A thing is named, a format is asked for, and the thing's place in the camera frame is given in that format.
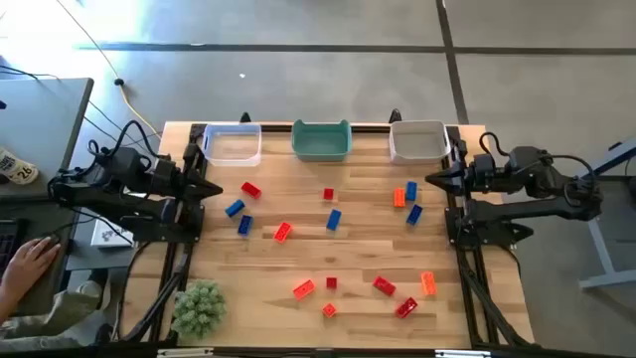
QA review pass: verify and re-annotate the light grey desk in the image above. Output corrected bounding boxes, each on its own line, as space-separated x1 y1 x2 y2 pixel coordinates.
0 77 94 200

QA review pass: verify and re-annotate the red long block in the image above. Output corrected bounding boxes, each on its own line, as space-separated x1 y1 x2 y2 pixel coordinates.
395 296 419 320
372 275 398 297
239 181 263 200

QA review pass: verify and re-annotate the black keyboard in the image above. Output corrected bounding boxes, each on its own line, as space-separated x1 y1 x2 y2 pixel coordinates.
0 218 25 261

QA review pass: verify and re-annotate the red-orange long block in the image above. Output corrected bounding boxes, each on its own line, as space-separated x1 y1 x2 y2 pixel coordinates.
291 278 317 301
272 221 294 245

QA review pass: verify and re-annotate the yellow floor cable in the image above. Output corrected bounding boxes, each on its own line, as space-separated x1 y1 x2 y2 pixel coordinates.
53 0 164 139

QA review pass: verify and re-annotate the teal plastic bin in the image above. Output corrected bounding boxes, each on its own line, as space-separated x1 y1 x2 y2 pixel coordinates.
290 118 354 163

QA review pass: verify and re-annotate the white plastic bin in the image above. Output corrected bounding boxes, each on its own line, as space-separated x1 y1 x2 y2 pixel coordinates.
389 119 452 166

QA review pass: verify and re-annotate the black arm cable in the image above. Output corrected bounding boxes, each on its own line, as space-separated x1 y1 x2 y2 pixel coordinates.
86 118 165 165
479 131 504 159

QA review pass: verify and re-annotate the person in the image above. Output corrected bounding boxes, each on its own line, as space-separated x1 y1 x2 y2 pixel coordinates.
0 280 116 352

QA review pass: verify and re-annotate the person's forearm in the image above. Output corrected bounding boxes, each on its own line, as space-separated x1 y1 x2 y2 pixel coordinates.
0 285 24 323

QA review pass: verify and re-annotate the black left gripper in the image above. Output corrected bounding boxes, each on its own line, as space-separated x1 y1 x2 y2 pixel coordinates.
148 157 224 202

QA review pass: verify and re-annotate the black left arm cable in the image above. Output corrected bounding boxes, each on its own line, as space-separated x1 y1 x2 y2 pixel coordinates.
86 118 165 165

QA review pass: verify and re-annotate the silver aluminium bar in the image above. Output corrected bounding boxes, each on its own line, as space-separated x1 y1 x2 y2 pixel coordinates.
434 349 493 358
157 348 215 358

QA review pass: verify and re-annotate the person's hand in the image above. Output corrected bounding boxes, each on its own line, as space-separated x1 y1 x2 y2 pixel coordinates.
1 236 62 299

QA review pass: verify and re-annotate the green artificial plant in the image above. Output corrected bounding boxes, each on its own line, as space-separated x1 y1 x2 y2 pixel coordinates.
170 278 228 341

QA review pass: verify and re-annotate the white printed booklet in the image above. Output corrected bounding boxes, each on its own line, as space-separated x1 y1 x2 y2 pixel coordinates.
90 218 135 249

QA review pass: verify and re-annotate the black floor cable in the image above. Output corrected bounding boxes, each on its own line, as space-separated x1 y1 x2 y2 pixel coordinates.
0 63 64 84

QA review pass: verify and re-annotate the white printed cup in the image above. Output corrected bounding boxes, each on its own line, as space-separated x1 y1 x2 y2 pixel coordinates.
0 146 40 186

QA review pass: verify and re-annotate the clear plastic bin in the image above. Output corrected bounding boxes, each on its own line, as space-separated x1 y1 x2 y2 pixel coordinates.
201 122 263 168

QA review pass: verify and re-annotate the grey metal table frame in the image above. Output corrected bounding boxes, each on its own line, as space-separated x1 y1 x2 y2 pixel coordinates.
578 138 636 290

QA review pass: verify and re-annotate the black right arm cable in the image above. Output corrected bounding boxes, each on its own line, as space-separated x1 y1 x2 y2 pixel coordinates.
479 131 504 159

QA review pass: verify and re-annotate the dark grey desk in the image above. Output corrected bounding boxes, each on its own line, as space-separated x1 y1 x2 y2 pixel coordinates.
0 196 80 319

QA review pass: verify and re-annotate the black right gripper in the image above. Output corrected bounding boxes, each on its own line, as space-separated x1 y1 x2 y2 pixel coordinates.
424 161 481 197

